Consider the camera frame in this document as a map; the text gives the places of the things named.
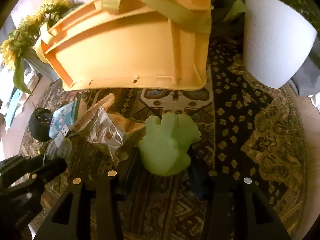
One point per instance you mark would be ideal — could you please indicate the orange plastic crate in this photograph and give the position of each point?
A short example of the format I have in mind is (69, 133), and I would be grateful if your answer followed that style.
(130, 45)

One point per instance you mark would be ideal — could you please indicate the black cup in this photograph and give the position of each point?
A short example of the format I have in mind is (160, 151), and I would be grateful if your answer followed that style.
(40, 127)

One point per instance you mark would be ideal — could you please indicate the patterned brown rug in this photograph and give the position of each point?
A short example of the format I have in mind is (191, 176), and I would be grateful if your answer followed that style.
(250, 135)

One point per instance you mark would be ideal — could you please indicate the white fuzzy soft item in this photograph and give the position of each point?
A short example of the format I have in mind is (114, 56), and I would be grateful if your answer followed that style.
(58, 151)

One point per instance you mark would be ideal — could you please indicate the clear usb stick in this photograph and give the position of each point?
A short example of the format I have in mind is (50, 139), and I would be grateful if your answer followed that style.
(62, 135)

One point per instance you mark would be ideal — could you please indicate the brown serrated-edge packet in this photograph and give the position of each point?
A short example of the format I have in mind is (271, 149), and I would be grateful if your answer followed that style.
(92, 112)

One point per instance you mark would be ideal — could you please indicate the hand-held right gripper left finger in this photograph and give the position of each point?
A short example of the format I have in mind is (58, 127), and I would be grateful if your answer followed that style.
(132, 177)

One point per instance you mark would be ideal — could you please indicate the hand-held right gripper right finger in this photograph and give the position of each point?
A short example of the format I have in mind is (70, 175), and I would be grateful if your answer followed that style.
(197, 180)

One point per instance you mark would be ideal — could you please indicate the yellow sunflower bouquet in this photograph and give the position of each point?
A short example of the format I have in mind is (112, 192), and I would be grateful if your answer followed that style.
(22, 35)

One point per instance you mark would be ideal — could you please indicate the green soft toy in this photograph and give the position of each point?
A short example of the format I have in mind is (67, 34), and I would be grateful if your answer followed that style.
(167, 145)

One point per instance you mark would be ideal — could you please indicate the light blue printed packet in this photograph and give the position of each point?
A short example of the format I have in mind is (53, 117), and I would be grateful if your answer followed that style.
(62, 117)

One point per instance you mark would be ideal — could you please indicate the white shelf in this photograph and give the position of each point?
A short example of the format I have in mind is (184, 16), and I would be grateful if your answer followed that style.
(15, 105)

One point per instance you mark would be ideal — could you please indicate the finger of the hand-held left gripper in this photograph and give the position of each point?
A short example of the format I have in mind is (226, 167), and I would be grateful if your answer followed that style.
(53, 169)

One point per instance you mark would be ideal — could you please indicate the white ribbed plant pot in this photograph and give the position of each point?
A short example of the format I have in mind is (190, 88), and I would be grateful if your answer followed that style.
(275, 40)

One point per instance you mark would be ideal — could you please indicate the clear plastic snack packet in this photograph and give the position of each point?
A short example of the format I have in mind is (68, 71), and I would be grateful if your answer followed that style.
(110, 132)

